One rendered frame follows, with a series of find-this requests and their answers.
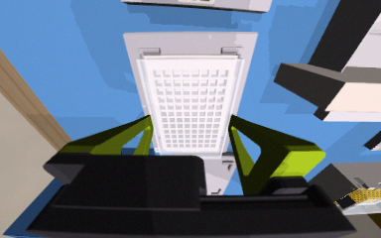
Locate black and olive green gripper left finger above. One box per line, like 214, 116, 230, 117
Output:
58, 114, 154, 155

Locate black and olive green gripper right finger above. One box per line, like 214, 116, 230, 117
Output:
228, 114, 325, 194

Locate yellow open-top bin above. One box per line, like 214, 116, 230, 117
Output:
367, 213, 381, 229

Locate blue bench mat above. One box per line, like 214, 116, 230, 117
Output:
0, 0, 381, 182

